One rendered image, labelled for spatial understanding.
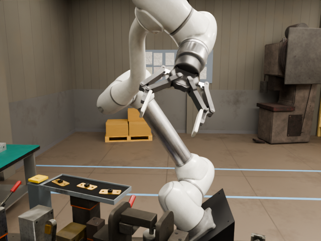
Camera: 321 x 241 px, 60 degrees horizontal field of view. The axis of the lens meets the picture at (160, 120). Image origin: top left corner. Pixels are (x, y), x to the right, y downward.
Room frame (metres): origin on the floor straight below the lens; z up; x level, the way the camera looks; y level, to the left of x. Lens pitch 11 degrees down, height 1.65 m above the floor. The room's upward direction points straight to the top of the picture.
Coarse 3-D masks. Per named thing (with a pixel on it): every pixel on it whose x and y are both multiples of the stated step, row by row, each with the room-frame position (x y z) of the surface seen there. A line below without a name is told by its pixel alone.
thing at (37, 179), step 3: (33, 177) 1.19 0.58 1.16; (36, 177) 1.19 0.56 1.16; (39, 177) 1.19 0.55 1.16; (42, 177) 1.19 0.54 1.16; (45, 177) 1.20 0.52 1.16; (30, 180) 1.17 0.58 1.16; (33, 180) 1.16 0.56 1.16; (36, 180) 1.16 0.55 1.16; (39, 180) 1.16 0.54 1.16; (42, 180) 1.18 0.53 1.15
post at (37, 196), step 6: (30, 186) 1.17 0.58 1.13; (36, 186) 1.15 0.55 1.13; (30, 192) 1.17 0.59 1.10; (36, 192) 1.15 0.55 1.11; (42, 192) 1.16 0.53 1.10; (48, 192) 1.20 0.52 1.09; (30, 198) 1.17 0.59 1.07; (36, 198) 1.15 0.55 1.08; (42, 198) 1.16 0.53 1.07; (48, 198) 1.19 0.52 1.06; (30, 204) 1.17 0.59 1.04; (36, 204) 1.16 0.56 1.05; (42, 204) 1.16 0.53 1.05; (48, 204) 1.19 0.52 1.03
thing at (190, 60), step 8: (184, 56) 0.77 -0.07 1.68; (192, 56) 0.77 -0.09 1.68; (176, 64) 0.77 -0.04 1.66; (184, 64) 0.75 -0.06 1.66; (192, 64) 0.75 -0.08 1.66; (200, 64) 0.78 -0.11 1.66; (176, 72) 0.76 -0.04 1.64; (184, 72) 0.76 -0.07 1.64; (192, 72) 0.76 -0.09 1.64; (176, 80) 0.74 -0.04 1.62; (184, 80) 0.74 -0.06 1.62; (176, 88) 0.74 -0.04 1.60; (184, 88) 0.74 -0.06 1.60
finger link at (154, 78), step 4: (160, 68) 0.75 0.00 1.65; (164, 68) 0.76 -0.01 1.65; (156, 72) 0.74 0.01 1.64; (160, 72) 0.75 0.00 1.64; (152, 76) 0.73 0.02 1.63; (156, 76) 0.73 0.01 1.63; (160, 76) 0.75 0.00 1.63; (144, 80) 0.72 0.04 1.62; (148, 80) 0.72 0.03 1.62; (152, 80) 0.73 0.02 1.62; (156, 80) 0.75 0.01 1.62; (140, 84) 0.71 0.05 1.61; (144, 84) 0.71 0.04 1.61; (148, 84) 0.73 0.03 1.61
